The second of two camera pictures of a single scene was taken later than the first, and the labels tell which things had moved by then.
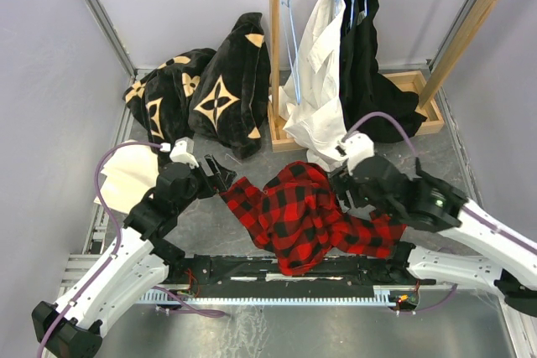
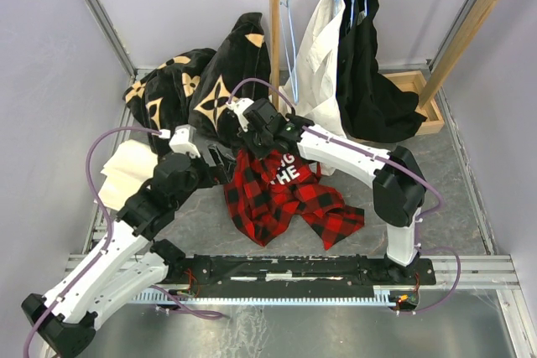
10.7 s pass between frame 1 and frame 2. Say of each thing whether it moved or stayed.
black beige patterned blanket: stayed
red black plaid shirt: moved
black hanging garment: stayed
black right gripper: moved
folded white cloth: stayed
